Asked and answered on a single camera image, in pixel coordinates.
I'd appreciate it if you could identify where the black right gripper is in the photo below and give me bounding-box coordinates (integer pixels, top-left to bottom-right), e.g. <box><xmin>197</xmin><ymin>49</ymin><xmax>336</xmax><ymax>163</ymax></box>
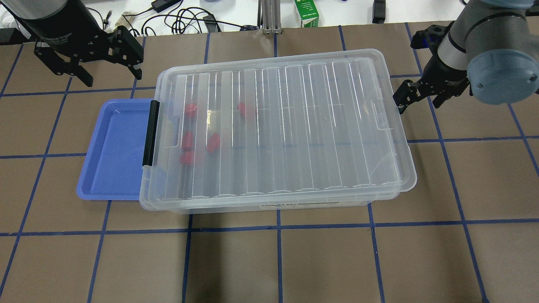
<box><xmin>393</xmin><ymin>55</ymin><xmax>470</xmax><ymax>115</ymax></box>

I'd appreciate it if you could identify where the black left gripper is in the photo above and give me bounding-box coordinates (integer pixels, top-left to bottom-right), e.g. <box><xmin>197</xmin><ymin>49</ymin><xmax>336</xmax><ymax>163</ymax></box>
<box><xmin>33</xmin><ymin>8</ymin><xmax>143</xmax><ymax>88</ymax></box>

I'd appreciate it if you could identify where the clear plastic box lid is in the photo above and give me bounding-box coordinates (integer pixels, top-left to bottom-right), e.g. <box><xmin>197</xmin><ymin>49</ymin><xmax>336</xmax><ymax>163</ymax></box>
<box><xmin>146</xmin><ymin>48</ymin><xmax>418</xmax><ymax>211</ymax></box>

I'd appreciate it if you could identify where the red block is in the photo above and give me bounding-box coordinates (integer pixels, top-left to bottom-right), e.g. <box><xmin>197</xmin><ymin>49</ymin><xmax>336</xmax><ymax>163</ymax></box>
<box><xmin>206</xmin><ymin>133</ymin><xmax>221</xmax><ymax>154</ymax></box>
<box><xmin>181</xmin><ymin>130</ymin><xmax>194</xmax><ymax>152</ymax></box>
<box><xmin>179</xmin><ymin>150</ymin><xmax>196</xmax><ymax>167</ymax></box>
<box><xmin>184</xmin><ymin>102</ymin><xmax>198</xmax><ymax>119</ymax></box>
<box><xmin>237</xmin><ymin>102</ymin><xmax>257</xmax><ymax>121</ymax></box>

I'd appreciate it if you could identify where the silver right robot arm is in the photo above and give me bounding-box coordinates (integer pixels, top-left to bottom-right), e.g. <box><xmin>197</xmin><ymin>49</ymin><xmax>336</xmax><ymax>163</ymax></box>
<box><xmin>393</xmin><ymin>0</ymin><xmax>539</xmax><ymax>114</ymax></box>

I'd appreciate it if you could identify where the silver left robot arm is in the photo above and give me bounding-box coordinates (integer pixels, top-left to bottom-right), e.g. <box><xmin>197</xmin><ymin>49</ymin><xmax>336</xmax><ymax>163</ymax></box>
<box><xmin>1</xmin><ymin>0</ymin><xmax>143</xmax><ymax>88</ymax></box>

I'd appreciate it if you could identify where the red block in box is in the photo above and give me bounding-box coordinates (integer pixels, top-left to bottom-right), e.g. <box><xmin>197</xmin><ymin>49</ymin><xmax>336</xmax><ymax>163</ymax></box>
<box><xmin>184</xmin><ymin>102</ymin><xmax>198</xmax><ymax>119</ymax></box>
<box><xmin>181</xmin><ymin>130</ymin><xmax>194</xmax><ymax>152</ymax></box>
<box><xmin>237</xmin><ymin>102</ymin><xmax>257</xmax><ymax>121</ymax></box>
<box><xmin>179</xmin><ymin>150</ymin><xmax>196</xmax><ymax>167</ymax></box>

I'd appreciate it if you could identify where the clear plastic storage box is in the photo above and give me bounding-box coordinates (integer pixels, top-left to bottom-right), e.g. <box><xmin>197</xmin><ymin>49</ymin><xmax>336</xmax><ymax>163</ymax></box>
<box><xmin>139</xmin><ymin>63</ymin><xmax>405</xmax><ymax>215</ymax></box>

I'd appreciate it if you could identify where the black power adapter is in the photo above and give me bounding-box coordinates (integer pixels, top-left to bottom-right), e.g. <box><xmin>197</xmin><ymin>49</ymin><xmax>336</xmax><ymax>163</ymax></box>
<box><xmin>151</xmin><ymin>0</ymin><xmax>181</xmax><ymax>12</ymax></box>

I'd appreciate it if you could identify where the blue plastic tray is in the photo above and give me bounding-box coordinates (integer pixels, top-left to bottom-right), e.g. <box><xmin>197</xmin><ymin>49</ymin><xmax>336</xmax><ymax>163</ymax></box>
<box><xmin>76</xmin><ymin>98</ymin><xmax>152</xmax><ymax>201</ymax></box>

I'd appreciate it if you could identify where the green white carton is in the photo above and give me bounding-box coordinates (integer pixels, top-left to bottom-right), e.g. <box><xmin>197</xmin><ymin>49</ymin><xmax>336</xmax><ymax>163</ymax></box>
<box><xmin>293</xmin><ymin>0</ymin><xmax>320</xmax><ymax>28</ymax></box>

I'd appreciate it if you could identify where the black box latch handle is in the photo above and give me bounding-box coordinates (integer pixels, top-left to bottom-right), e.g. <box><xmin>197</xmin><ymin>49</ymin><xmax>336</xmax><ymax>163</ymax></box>
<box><xmin>142</xmin><ymin>100</ymin><xmax>160</xmax><ymax>166</ymax></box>

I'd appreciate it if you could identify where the aluminium frame post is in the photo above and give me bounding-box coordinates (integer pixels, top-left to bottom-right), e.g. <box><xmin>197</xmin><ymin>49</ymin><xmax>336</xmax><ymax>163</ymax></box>
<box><xmin>257</xmin><ymin>0</ymin><xmax>282</xmax><ymax>35</ymax></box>

